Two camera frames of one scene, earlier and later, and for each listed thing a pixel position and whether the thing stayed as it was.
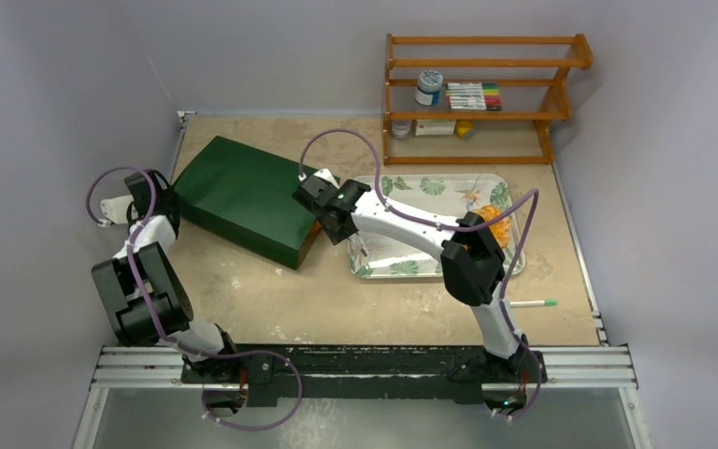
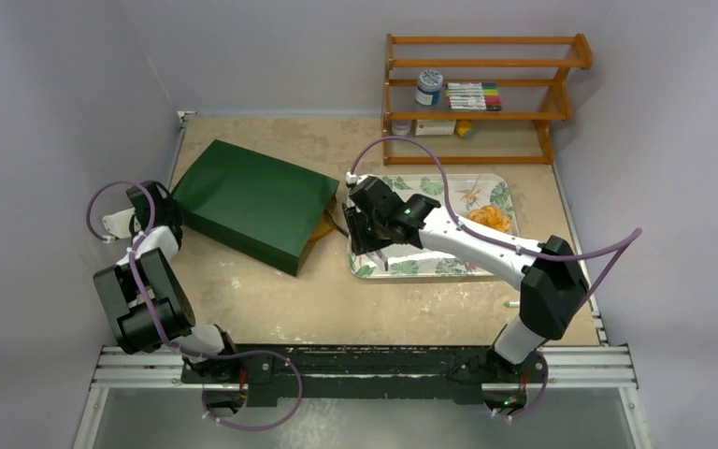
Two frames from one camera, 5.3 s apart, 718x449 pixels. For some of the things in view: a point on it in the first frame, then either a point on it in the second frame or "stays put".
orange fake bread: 500,228 stays put
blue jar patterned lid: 429,86 stays put
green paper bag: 246,200 stays put
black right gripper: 309,193 → 363,232
